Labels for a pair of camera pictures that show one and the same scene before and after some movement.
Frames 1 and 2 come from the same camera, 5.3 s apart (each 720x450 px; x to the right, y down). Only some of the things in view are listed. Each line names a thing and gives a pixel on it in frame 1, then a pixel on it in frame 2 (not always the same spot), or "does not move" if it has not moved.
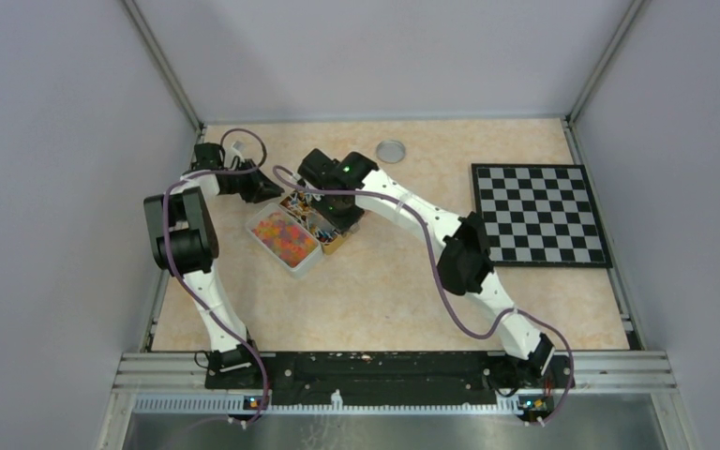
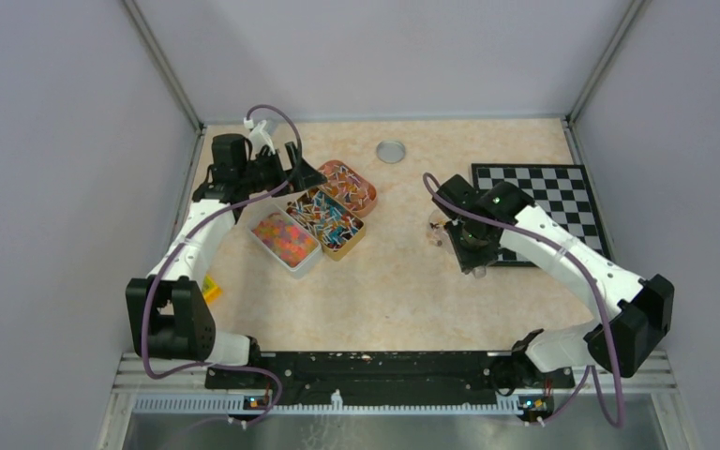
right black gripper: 353,217 to 469,261
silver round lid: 391,151 does not move
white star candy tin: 286,240 does not move
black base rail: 377,379 does not move
